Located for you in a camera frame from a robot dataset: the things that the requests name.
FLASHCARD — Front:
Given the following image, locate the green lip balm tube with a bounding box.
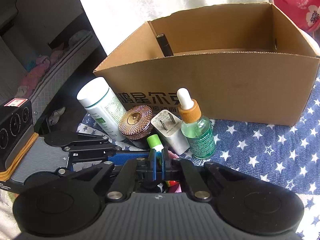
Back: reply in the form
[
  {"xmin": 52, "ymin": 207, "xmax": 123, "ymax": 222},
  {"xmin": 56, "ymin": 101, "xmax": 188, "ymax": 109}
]
[{"xmin": 147, "ymin": 134, "xmax": 164, "ymax": 167}]

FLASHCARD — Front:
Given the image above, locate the white USB wall charger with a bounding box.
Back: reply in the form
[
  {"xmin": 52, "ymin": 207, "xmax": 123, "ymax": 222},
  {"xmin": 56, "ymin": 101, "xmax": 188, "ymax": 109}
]
[{"xmin": 151, "ymin": 109, "xmax": 190, "ymax": 155}]

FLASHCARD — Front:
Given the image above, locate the black jar rose-gold lid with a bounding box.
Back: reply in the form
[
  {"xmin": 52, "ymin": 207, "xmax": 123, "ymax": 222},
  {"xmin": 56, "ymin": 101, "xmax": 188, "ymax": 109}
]
[{"xmin": 118, "ymin": 105, "xmax": 153, "ymax": 140}]

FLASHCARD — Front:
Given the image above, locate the green glass dropper bottle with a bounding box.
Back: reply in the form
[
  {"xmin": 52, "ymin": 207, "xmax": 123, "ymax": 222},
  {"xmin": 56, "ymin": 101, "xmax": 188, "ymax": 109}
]
[{"xmin": 177, "ymin": 88, "xmax": 215, "ymax": 159}]

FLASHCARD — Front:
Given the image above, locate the white green-label pill bottle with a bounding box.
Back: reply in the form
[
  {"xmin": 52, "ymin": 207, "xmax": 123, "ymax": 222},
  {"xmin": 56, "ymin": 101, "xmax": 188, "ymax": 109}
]
[{"xmin": 76, "ymin": 77, "xmax": 126, "ymax": 141}]

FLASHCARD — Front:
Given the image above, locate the dark shelf with clothes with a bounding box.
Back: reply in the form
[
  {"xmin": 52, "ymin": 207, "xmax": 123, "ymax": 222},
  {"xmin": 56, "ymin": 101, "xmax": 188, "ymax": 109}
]
[{"xmin": 1, "ymin": 13, "xmax": 100, "ymax": 122}]

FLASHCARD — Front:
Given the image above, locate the black cylindrical tube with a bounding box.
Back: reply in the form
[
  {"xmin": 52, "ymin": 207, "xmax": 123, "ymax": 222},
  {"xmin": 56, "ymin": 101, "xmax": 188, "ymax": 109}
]
[{"xmin": 156, "ymin": 34, "xmax": 174, "ymax": 57}]

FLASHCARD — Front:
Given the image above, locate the brown cardboard box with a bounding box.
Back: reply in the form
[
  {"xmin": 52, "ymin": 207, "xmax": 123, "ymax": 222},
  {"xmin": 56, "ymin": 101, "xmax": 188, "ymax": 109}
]
[{"xmin": 94, "ymin": 3, "xmax": 319, "ymax": 126}]

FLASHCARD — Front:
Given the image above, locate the blue star-patterned cloth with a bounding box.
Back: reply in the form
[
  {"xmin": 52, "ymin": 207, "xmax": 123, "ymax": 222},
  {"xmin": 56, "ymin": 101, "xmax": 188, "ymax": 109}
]
[{"xmin": 76, "ymin": 74, "xmax": 320, "ymax": 240}]

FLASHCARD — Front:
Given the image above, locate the pink floral cloth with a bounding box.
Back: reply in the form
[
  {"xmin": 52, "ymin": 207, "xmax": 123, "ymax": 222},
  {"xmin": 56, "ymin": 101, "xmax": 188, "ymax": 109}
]
[{"xmin": 274, "ymin": 0, "xmax": 319, "ymax": 33}]

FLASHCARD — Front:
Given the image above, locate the black camera box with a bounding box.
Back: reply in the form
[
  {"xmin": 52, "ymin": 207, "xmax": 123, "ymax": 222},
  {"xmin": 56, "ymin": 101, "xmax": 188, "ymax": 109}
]
[{"xmin": 0, "ymin": 98, "xmax": 34, "ymax": 172}]

